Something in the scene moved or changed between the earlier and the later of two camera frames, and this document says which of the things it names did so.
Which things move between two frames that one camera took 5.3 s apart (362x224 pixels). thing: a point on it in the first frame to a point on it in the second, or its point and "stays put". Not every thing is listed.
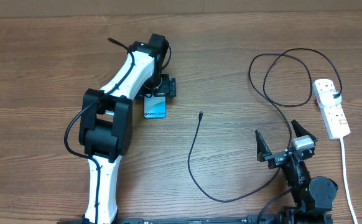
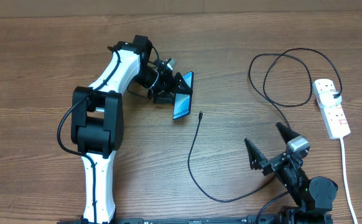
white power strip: (333, 116) stays put
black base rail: (186, 220) stays put
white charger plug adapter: (327, 98) stays put
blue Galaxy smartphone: (155, 107) to (182, 101)
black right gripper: (275, 159) to (257, 158)
